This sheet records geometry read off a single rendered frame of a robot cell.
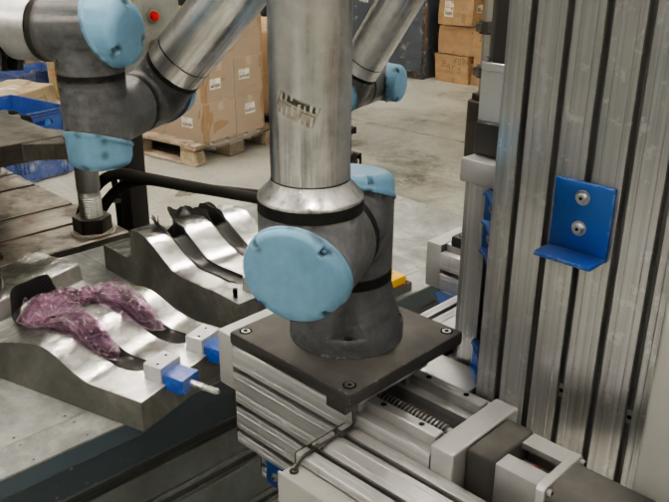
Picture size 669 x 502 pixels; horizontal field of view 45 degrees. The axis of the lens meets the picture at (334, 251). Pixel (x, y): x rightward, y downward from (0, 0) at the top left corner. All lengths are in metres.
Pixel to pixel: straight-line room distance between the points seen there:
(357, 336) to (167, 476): 0.65
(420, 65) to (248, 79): 3.10
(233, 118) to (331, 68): 4.84
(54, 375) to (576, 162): 0.90
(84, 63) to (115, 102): 0.05
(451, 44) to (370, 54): 6.90
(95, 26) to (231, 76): 4.67
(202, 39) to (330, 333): 0.39
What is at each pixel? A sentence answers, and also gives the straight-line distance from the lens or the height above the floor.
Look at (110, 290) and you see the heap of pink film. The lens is 1.53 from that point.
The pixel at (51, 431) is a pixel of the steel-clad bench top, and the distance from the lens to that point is 1.38.
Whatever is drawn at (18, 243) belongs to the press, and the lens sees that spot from 2.18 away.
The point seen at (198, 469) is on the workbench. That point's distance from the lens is 1.61.
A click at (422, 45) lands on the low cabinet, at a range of 8.42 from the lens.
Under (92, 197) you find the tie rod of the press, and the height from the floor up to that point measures 0.89.
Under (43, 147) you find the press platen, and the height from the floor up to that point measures 1.03.
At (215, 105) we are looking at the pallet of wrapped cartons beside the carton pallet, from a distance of 5.49.
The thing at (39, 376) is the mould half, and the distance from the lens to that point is 1.46.
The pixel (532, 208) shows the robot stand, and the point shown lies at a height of 1.23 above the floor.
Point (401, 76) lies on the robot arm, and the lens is 1.63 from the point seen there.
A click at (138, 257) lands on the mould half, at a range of 1.78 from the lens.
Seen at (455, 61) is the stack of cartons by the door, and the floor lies 0.22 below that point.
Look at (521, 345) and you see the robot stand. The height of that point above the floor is 1.04.
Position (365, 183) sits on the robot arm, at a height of 1.26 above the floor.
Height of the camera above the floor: 1.56
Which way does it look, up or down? 23 degrees down
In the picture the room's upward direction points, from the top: straight up
